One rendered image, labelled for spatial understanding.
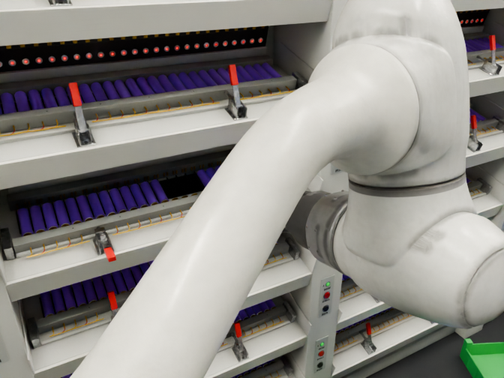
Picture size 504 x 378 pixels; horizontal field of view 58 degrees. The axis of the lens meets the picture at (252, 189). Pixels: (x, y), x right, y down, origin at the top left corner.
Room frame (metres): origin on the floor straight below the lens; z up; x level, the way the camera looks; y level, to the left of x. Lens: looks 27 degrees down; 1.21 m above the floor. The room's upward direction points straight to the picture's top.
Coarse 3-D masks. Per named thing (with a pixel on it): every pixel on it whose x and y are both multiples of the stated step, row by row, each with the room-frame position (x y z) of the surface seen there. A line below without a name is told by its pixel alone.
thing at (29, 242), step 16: (144, 208) 0.74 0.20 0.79; (160, 208) 0.74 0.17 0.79; (176, 208) 0.75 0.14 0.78; (80, 224) 0.68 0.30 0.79; (96, 224) 0.68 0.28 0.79; (112, 224) 0.70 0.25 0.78; (128, 224) 0.71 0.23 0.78; (16, 240) 0.63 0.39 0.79; (32, 240) 0.63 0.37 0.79; (48, 240) 0.64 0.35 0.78; (64, 240) 0.66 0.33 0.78
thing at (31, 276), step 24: (120, 168) 0.83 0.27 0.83; (0, 216) 0.71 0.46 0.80; (0, 240) 0.65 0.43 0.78; (120, 240) 0.68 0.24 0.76; (144, 240) 0.69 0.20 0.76; (0, 264) 0.56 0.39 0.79; (24, 264) 0.61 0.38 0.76; (48, 264) 0.61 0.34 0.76; (72, 264) 0.62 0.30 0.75; (96, 264) 0.63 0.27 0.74; (120, 264) 0.66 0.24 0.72; (24, 288) 0.58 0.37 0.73; (48, 288) 0.60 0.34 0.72
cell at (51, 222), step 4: (44, 204) 0.72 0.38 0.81; (48, 204) 0.72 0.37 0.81; (44, 208) 0.71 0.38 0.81; (48, 208) 0.71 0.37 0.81; (52, 208) 0.72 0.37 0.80; (44, 212) 0.71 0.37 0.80; (48, 212) 0.70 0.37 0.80; (52, 212) 0.71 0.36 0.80; (44, 216) 0.70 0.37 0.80; (48, 216) 0.70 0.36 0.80; (52, 216) 0.70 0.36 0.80; (48, 220) 0.69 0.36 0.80; (52, 220) 0.69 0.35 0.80; (48, 224) 0.68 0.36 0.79; (52, 224) 0.68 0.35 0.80; (56, 224) 0.68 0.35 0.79; (48, 228) 0.67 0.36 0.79
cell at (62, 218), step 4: (60, 200) 0.74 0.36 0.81; (56, 204) 0.73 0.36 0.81; (60, 204) 0.73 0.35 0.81; (56, 208) 0.72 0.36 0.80; (60, 208) 0.72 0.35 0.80; (64, 208) 0.72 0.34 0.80; (56, 212) 0.71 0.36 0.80; (60, 212) 0.71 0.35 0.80; (64, 212) 0.71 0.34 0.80; (60, 216) 0.70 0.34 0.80; (64, 216) 0.70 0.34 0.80; (60, 220) 0.69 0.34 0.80; (64, 220) 0.69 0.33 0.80; (68, 220) 0.69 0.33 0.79; (60, 224) 0.68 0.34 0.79
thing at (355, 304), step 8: (344, 280) 1.02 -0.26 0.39; (352, 280) 1.02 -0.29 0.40; (344, 288) 0.99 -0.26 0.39; (352, 288) 1.02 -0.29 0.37; (360, 288) 1.02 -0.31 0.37; (344, 296) 0.98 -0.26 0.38; (352, 296) 0.98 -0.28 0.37; (360, 296) 0.99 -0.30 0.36; (368, 296) 0.99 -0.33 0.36; (344, 304) 0.96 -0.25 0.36; (352, 304) 0.96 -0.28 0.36; (360, 304) 0.96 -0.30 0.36; (368, 304) 0.97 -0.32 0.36; (376, 304) 0.97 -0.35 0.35; (384, 304) 0.98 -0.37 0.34; (344, 312) 0.93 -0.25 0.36; (352, 312) 0.94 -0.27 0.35; (360, 312) 0.94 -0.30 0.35; (368, 312) 0.96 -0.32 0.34; (376, 312) 0.98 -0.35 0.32; (344, 320) 0.91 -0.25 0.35; (352, 320) 0.93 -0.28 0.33; (360, 320) 0.95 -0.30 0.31
